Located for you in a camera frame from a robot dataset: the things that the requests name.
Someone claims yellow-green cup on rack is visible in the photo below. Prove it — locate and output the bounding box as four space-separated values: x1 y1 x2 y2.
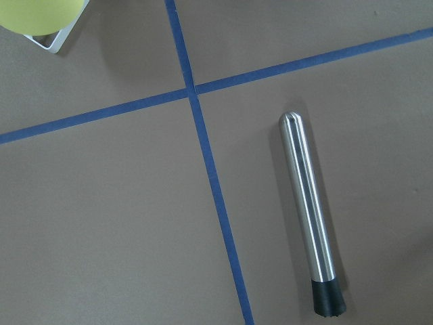
1 0 84 36

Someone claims steel muddler black tip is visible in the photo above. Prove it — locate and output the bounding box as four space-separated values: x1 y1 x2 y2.
279 112 346 318

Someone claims white wire cup rack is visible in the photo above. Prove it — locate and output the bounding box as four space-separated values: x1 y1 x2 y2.
24 0 89 54

